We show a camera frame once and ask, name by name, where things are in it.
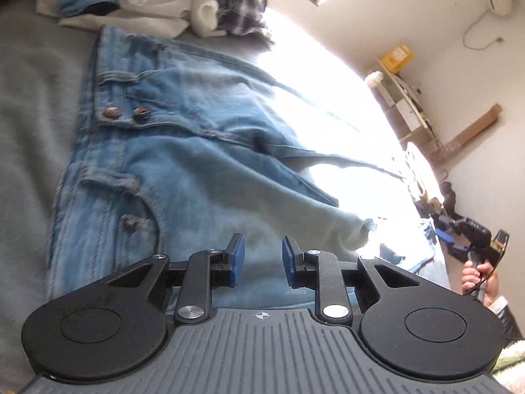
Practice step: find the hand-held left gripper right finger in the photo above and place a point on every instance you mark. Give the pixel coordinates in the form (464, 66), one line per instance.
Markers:
(288, 262)

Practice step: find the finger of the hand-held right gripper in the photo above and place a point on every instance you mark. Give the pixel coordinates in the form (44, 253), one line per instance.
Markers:
(445, 236)

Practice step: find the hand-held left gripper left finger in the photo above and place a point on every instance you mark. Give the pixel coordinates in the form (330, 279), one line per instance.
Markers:
(237, 262)

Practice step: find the blue denim jeans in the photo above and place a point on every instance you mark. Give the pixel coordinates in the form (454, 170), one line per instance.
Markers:
(205, 164)

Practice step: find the person's right hand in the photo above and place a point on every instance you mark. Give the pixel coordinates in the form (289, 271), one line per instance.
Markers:
(490, 283)

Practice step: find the black bundled item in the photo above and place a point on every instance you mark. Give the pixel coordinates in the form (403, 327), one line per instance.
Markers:
(448, 199)

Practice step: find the wooden plank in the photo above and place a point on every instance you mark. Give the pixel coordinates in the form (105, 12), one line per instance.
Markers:
(475, 127)

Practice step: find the white shelf unit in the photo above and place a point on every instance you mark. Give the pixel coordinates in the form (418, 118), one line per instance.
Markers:
(406, 111)

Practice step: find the person's fuzzy jacket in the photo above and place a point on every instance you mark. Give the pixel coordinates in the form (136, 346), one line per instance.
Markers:
(510, 361)

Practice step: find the white woven item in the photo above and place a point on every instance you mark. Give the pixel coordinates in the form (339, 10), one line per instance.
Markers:
(374, 78)

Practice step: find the yellow box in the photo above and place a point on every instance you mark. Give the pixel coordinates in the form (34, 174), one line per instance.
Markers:
(396, 57)

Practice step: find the grey fleece blanket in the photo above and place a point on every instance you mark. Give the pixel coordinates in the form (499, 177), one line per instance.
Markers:
(33, 131)

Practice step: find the dark plaid shirt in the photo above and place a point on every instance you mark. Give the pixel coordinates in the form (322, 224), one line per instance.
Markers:
(242, 0)

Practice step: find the white crumpled cloth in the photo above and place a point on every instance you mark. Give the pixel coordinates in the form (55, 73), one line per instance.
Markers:
(156, 4)

